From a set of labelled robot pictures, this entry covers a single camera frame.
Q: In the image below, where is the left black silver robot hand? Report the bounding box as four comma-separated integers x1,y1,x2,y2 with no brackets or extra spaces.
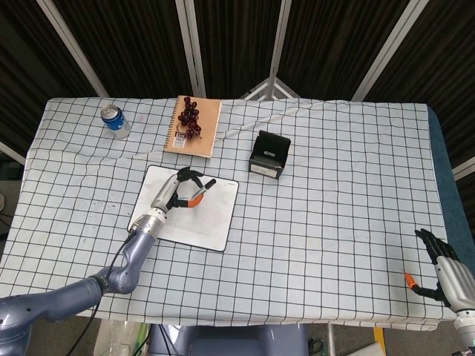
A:
150,166,206,216

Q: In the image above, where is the blue checked tablecloth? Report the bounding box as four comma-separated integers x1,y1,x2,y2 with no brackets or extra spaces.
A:
0,96,458,332

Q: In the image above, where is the metal table leg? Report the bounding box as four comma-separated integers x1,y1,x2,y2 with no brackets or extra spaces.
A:
325,323,337,356

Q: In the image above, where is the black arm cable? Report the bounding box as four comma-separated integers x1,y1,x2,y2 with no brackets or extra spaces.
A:
68,230,137,356

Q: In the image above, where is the dark red grape bunch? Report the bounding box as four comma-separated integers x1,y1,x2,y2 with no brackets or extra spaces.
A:
177,96,203,142

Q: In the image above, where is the green marker pen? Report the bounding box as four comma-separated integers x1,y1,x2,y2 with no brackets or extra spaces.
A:
191,179,217,198

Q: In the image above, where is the white triangular screen foot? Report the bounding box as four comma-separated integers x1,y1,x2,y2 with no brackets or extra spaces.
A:
239,76,302,100

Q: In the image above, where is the white paper sheet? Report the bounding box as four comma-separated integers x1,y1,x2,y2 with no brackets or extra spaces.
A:
355,340,387,356

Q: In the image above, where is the white screen frame post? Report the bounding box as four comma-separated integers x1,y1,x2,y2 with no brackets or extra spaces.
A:
350,0,421,102
36,0,111,99
266,0,292,81
175,0,207,99

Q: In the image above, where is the open black box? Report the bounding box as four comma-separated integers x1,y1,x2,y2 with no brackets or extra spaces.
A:
248,130,292,181

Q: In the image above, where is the blue soda can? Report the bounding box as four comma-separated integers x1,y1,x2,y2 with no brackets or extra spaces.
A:
100,104,131,139

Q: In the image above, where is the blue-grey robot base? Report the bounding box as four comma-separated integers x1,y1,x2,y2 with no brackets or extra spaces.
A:
148,323,309,356

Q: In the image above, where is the white dry-erase board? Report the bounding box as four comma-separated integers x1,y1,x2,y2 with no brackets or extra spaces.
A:
126,165,240,254

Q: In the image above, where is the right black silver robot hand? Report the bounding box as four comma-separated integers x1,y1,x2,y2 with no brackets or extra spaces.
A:
403,228,475,312

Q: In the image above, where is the brown spiral notebook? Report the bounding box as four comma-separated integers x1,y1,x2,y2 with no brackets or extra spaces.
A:
163,95,223,159

